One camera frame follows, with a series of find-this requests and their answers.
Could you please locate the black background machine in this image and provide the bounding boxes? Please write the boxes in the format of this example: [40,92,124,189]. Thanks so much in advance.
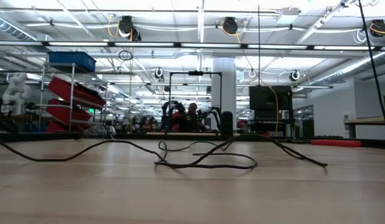
[0,98,21,134]

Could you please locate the red storage bin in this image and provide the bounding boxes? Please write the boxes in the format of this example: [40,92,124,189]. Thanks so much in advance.
[44,121,68,133]
[47,76,106,108]
[45,98,93,123]

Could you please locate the black cylindrical stand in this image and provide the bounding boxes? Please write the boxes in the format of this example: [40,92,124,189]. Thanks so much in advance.
[220,110,234,136]

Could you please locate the black monitor cabinet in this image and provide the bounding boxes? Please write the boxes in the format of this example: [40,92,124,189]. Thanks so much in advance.
[248,85,294,133]

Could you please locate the thin black cord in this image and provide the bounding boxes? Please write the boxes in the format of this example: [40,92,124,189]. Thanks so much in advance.
[0,132,329,170]

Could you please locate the black hanging cable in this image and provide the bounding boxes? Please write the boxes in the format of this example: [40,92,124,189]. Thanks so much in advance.
[257,2,261,86]

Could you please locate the silver ventilation duct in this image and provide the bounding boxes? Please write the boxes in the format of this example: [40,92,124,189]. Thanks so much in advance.
[0,14,37,41]

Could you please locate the person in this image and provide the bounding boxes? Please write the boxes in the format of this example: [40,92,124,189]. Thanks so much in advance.
[179,102,208,133]

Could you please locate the black background station frame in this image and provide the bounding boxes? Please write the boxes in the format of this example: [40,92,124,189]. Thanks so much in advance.
[168,70,223,135]

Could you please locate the black aluminium table frame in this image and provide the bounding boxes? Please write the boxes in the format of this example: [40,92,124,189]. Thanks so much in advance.
[0,131,385,149]

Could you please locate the silver wire shelf rack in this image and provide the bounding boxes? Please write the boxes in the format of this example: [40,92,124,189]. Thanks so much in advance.
[37,62,109,133]

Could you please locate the red-handled pliers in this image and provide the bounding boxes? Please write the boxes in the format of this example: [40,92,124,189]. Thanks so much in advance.
[274,138,363,148]

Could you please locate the blue storage bin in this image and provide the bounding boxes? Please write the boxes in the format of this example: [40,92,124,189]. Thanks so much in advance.
[48,51,97,73]

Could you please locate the yellow hanging cable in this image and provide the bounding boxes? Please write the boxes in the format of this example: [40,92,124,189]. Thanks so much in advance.
[260,79,280,134]

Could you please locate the long ceiling light strip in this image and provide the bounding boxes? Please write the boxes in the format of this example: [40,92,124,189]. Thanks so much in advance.
[0,39,385,52]

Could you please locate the thin black slanted pole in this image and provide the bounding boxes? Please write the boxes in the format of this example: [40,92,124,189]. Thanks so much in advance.
[357,0,385,140]

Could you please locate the wooden top desk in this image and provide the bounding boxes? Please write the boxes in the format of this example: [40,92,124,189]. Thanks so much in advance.
[343,115,385,140]

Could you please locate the white building column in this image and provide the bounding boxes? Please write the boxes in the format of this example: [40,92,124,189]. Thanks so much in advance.
[210,57,238,131]

